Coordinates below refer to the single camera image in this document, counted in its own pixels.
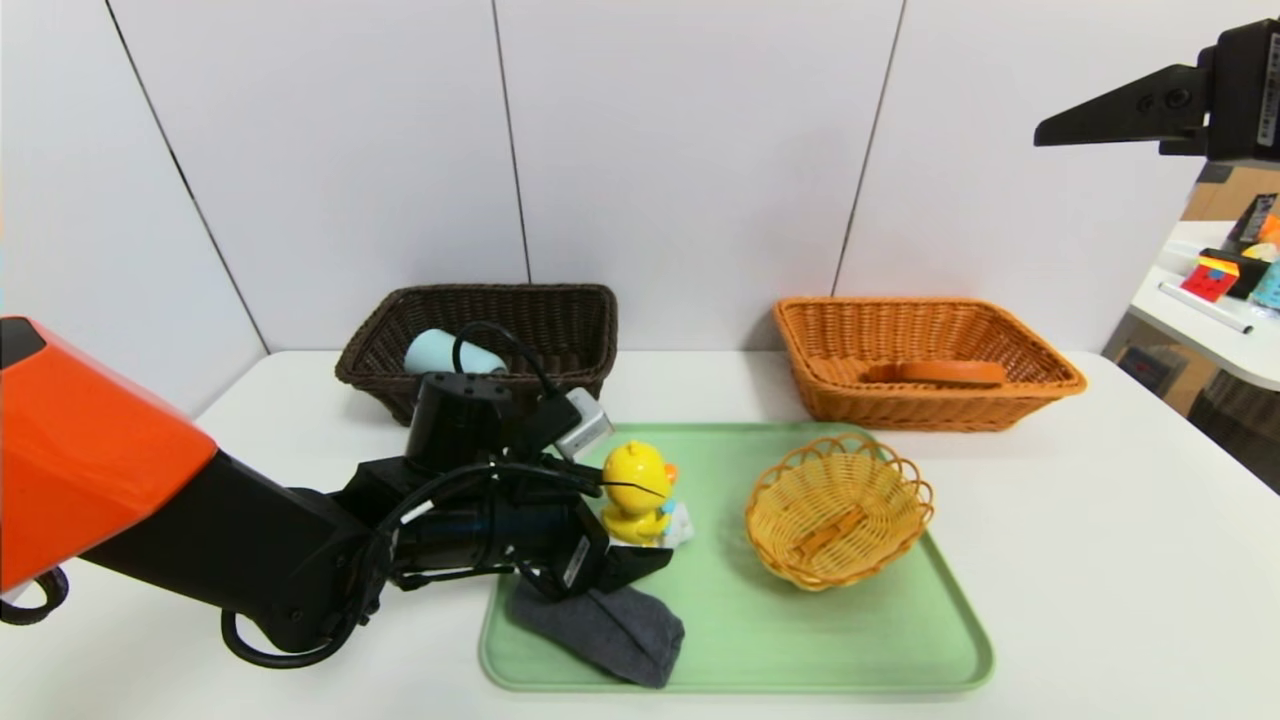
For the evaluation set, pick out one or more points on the black remote control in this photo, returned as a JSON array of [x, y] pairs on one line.
[[1256, 220]]

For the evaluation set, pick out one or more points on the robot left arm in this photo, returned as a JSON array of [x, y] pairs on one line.
[[100, 450]]

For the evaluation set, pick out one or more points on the light green plastic tray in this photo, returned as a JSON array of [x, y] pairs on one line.
[[740, 640]]

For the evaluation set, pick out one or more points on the small round yellow wicker basket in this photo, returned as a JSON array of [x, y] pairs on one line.
[[835, 510]]

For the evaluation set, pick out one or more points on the blue-grey plastic cup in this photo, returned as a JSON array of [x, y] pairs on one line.
[[440, 352]]

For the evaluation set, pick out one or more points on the red puzzle cube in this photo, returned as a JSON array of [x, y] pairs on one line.
[[1206, 283]]

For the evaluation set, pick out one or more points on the dark brown wicker basket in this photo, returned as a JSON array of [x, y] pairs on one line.
[[560, 330]]

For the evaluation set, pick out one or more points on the yellow duck toy car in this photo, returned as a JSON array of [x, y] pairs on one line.
[[638, 480]]

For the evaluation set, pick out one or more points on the orange ball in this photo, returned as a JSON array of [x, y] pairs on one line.
[[1272, 232]]

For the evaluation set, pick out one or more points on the small black box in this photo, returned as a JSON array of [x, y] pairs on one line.
[[1252, 278]]

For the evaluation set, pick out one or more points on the white side table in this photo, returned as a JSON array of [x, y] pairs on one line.
[[1200, 340]]

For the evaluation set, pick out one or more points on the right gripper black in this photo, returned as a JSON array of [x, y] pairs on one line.
[[1243, 92]]

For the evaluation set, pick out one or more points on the wooden shelf unit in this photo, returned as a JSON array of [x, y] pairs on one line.
[[1235, 195]]

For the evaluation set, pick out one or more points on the teal patterned item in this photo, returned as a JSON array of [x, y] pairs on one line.
[[1270, 288]]

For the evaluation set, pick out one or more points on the toy bread slice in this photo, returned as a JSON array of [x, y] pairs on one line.
[[940, 374]]

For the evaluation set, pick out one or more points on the white marker pen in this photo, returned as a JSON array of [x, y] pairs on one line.
[[1204, 309]]

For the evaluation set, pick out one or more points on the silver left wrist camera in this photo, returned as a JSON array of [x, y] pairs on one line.
[[585, 425]]

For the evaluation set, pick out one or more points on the orange rectangular wicker basket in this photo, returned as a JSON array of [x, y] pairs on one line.
[[900, 410]]

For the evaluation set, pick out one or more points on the dark grey fabric pouch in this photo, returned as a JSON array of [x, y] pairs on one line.
[[620, 630]]

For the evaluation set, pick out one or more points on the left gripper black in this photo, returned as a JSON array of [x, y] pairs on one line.
[[578, 562]]

